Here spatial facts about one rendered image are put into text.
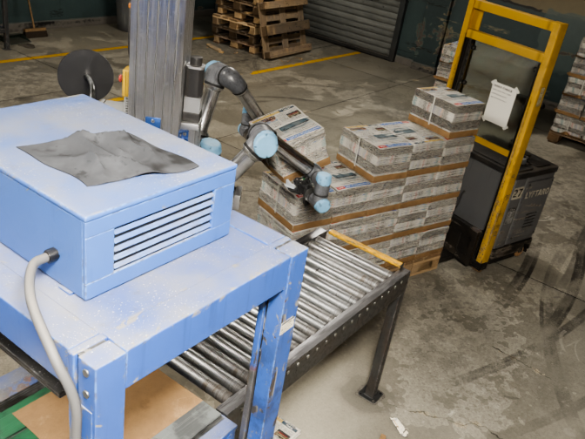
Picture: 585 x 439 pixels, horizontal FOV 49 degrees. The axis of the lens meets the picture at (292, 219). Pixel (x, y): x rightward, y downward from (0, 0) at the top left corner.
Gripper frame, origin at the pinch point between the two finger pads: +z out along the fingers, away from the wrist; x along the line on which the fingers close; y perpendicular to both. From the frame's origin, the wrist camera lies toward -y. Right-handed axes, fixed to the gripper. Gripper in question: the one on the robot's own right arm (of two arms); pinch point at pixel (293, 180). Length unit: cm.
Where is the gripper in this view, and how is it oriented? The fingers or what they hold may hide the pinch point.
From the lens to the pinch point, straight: 342.8
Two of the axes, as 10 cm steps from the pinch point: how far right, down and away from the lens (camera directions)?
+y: -1.8, -7.8, -5.9
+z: -4.3, -4.8, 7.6
